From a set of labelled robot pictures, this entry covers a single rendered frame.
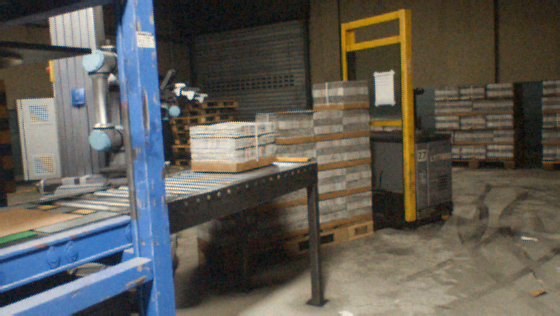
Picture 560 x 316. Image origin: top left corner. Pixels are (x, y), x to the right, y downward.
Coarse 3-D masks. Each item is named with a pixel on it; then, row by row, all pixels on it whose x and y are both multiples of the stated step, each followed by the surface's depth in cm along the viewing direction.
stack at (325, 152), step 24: (288, 144) 360; (312, 144) 367; (336, 144) 382; (336, 168) 385; (264, 216) 345; (288, 216) 358; (336, 216) 385; (216, 240) 332; (288, 240) 402; (336, 240) 386; (216, 264) 339
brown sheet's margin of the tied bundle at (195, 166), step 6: (192, 162) 249; (198, 162) 247; (240, 162) 238; (246, 162) 242; (252, 162) 247; (192, 168) 250; (198, 168) 247; (204, 168) 245; (210, 168) 243; (216, 168) 241; (222, 168) 239; (228, 168) 237; (234, 168) 236; (240, 168) 238; (246, 168) 242; (252, 168) 247
